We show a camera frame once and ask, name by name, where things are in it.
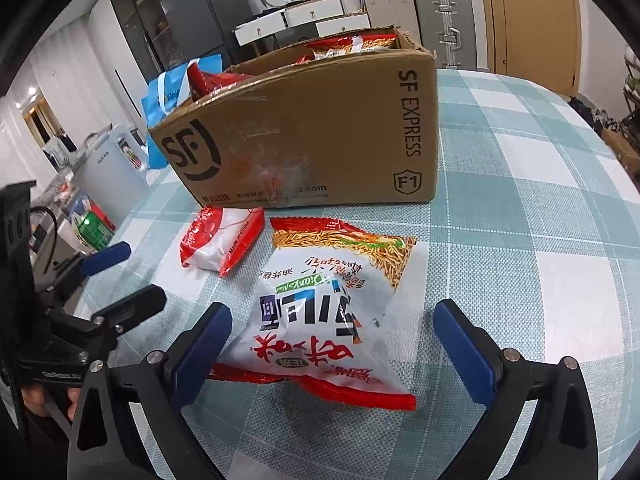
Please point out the brown cardboard SF box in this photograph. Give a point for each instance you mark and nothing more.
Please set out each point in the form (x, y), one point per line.
(356, 129)

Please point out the red cracker snack bag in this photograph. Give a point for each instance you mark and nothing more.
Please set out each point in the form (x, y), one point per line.
(203, 84)

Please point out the dark glass cabinet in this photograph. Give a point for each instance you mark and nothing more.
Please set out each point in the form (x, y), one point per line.
(148, 35)

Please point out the beige suitcase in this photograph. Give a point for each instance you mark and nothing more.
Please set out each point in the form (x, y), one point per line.
(398, 13)

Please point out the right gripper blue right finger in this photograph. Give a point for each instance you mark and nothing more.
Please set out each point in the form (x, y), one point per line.
(472, 351)

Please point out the person's left hand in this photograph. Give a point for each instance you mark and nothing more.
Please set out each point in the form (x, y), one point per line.
(35, 399)

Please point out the small red white snack pack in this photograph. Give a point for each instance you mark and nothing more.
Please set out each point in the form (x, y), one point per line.
(218, 238)

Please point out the silver suitcase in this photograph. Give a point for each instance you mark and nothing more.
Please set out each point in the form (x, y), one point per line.
(448, 29)

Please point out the green can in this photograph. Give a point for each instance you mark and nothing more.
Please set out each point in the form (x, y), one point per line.
(93, 231)

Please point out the metal shoe rack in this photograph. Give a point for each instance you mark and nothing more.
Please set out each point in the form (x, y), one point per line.
(631, 90)

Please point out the wooden door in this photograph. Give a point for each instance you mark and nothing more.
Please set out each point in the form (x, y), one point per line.
(537, 40)

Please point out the white appliance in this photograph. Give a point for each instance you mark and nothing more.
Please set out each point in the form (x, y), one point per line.
(111, 169)

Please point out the white red noodle snack bag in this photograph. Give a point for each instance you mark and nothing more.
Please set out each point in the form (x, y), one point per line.
(321, 299)

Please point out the red orange noodle snack bag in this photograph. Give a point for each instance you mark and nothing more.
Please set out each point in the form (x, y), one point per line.
(353, 44)

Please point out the black refrigerator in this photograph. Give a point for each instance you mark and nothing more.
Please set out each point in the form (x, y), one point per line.
(206, 27)

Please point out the blue Doraemon tote bag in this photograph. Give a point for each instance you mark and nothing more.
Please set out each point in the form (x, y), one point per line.
(167, 92)

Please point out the checkered teal tablecloth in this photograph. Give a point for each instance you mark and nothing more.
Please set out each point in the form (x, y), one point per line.
(534, 233)

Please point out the small cardboard box on floor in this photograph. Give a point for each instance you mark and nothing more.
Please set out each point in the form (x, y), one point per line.
(624, 152)

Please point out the white drawer desk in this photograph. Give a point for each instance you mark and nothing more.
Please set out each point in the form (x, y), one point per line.
(307, 20)

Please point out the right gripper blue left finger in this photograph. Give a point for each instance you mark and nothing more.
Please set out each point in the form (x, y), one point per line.
(193, 354)

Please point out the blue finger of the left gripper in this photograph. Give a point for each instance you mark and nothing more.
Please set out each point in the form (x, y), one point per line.
(131, 311)
(105, 259)

